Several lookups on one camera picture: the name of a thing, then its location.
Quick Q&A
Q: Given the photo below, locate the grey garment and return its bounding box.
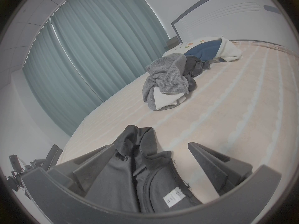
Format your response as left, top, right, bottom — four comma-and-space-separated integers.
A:
142, 53, 190, 111

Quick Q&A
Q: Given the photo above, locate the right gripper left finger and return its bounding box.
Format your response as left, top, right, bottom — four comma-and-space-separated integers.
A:
48, 144, 116, 196

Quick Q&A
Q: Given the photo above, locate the white printed pillow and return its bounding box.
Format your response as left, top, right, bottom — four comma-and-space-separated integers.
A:
162, 36, 225, 58

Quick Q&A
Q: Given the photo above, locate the dark blue garment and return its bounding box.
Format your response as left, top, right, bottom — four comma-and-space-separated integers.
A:
184, 40, 222, 61

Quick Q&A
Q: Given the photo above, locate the black shiny garment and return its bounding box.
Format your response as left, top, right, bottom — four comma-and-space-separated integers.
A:
182, 56, 211, 93

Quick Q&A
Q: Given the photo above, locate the white garment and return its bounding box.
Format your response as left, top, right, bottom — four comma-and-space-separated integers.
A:
211, 37, 242, 63
153, 88, 186, 110

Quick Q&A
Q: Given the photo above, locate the black T-shirt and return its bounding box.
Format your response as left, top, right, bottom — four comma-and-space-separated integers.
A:
85, 125, 204, 214

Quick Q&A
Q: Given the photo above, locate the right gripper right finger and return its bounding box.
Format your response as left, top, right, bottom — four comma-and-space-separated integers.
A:
188, 142, 253, 196

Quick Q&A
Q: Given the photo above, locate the grey bedside table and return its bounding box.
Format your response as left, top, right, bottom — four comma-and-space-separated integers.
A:
165, 37, 180, 49

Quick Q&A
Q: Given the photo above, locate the blue-green curtain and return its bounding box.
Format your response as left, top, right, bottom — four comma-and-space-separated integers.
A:
50, 0, 170, 102
22, 20, 103, 138

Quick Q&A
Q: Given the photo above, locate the bed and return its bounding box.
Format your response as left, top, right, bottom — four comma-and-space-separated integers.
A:
56, 0, 299, 206

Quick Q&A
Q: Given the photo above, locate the black chest of drawers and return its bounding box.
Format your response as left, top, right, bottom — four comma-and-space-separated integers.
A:
45, 144, 63, 167

